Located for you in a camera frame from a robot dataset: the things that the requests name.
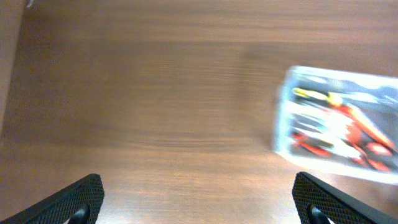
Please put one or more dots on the small red diagonal cutters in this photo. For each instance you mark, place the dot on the small red diagonal cutters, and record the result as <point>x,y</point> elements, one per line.
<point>302,141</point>

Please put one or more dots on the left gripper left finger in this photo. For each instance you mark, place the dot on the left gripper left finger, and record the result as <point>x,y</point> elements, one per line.
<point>79,202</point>

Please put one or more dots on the clear plastic storage container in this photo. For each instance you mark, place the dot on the clear plastic storage container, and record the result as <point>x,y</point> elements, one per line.
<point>326,80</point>

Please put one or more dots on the clear screwdriver set case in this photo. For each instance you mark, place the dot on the clear screwdriver set case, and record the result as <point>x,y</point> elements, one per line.
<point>321,131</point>

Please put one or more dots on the orange bit holder strip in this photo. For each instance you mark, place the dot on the orange bit holder strip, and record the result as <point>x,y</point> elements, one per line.
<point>367,126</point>

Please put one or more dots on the metal file yellow black handle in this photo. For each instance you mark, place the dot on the metal file yellow black handle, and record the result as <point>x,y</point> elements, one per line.
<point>339,99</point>

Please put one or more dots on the orange black needle-nose pliers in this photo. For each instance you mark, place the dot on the orange black needle-nose pliers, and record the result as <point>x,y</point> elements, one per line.
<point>373,156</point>

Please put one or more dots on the orange scraper wooden handle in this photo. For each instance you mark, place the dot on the orange scraper wooden handle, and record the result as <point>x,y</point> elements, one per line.
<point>351,132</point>

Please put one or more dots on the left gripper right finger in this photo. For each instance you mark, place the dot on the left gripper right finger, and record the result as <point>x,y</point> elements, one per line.
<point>318,202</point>

